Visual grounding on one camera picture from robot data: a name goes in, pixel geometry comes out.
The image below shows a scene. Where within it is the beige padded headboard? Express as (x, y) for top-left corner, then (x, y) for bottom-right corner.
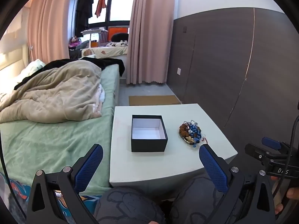
(0, 12), (30, 80)

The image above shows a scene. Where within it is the blue bead bracelet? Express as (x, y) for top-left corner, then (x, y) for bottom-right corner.
(188, 122), (203, 143)

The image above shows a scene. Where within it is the patterned window seat cushion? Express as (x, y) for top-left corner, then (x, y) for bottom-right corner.
(81, 46), (128, 59)

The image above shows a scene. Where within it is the black jewelry box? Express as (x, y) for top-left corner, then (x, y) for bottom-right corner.
(131, 115), (168, 153)

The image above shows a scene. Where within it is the white pillow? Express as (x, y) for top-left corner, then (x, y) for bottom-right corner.
(16, 59), (46, 83)

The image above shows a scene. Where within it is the person's leg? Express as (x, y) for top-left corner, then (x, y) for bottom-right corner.
(169, 176), (234, 224)
(93, 187), (166, 224)

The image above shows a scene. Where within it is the window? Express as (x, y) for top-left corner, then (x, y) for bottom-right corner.
(87, 0), (136, 28)

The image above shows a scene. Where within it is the person's left leg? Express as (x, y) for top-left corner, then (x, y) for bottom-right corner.
(93, 187), (166, 224)

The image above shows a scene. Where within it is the brown bead bracelet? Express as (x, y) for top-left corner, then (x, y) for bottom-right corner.
(179, 124), (191, 137)

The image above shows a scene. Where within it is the black cloth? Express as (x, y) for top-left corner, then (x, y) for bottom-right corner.
(14, 57), (125, 90)

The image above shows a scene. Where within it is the black hanging garment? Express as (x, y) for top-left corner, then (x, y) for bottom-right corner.
(75, 0), (93, 36)

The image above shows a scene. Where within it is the bed with green sheet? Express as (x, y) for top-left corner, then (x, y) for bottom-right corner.
(0, 64), (121, 196)

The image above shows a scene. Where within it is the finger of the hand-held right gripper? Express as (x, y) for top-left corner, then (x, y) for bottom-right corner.
(244, 143), (271, 161)
(262, 137), (288, 150)

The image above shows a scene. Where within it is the white drying rack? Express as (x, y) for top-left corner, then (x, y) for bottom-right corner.
(81, 29), (108, 43)

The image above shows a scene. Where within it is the person's right leg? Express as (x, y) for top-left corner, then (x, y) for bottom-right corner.
(169, 176), (234, 224)

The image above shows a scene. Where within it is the pink curtain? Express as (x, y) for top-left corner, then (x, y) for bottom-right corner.
(27, 0), (75, 63)
(126, 0), (179, 84)

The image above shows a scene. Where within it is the person's right hand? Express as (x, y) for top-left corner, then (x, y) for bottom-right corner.
(271, 177), (299, 215)

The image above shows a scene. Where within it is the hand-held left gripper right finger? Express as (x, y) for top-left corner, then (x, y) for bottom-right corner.
(198, 143), (276, 224)

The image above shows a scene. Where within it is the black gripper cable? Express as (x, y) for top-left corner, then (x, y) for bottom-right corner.
(272, 115), (299, 195)

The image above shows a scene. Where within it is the pink plush toy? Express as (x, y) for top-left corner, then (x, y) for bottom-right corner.
(68, 36), (82, 50)

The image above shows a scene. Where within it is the flat cardboard sheet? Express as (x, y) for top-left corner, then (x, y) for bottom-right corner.
(128, 95), (181, 106)

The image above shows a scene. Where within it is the beige blanket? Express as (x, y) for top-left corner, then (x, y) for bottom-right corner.
(0, 59), (103, 124)

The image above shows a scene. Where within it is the orange hanging garment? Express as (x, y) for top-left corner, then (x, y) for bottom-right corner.
(95, 0), (108, 18)

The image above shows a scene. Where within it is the white side table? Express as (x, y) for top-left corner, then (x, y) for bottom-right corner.
(109, 103), (238, 188)

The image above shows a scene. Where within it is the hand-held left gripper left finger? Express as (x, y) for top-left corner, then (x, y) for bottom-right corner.
(27, 143), (104, 224)

